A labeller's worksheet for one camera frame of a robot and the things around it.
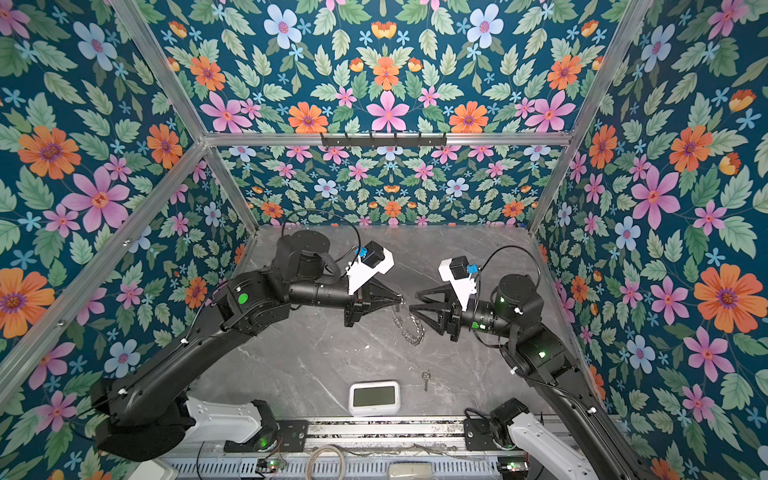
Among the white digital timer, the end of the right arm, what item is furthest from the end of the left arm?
the white digital timer

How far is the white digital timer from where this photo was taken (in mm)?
765

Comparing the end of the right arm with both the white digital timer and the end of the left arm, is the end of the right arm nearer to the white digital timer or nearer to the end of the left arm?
the end of the left arm
